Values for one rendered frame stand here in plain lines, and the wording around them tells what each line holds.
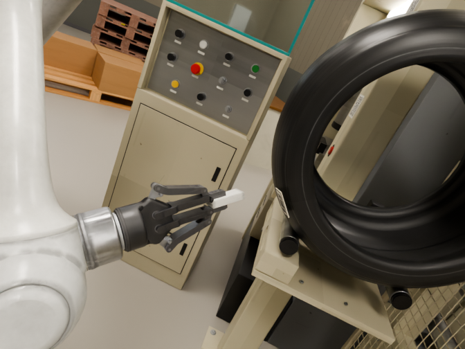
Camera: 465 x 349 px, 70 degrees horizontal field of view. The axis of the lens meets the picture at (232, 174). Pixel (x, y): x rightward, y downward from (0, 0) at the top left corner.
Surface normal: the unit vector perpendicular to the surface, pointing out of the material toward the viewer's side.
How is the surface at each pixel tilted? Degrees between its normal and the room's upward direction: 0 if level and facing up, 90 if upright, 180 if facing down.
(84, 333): 0
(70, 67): 90
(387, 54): 83
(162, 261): 90
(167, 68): 90
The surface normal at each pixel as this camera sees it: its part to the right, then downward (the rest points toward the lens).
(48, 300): 0.73, -0.21
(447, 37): -0.20, 0.13
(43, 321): 0.47, 0.18
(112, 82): 0.47, 0.52
